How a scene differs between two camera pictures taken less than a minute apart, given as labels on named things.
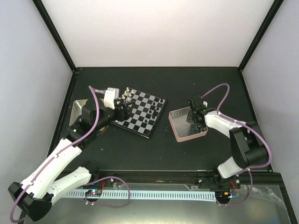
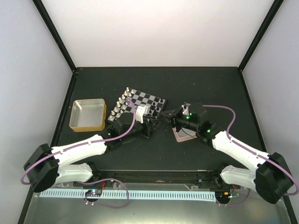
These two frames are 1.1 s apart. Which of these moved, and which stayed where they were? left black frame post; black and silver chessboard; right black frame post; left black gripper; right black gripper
Moved: right black gripper; left black gripper
Stayed: black and silver chessboard; right black frame post; left black frame post
